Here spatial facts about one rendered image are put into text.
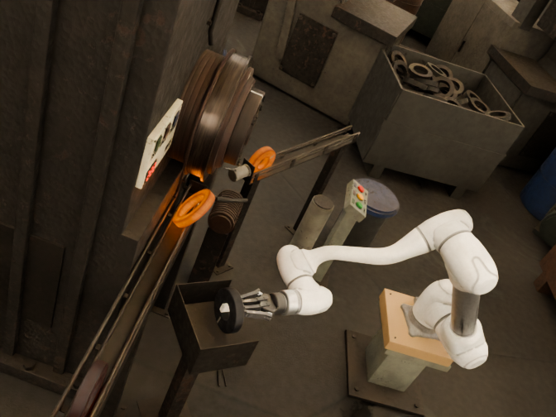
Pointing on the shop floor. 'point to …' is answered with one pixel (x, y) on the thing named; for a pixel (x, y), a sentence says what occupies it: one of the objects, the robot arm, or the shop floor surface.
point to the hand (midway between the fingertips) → (231, 307)
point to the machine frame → (83, 165)
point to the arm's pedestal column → (381, 375)
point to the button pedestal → (339, 232)
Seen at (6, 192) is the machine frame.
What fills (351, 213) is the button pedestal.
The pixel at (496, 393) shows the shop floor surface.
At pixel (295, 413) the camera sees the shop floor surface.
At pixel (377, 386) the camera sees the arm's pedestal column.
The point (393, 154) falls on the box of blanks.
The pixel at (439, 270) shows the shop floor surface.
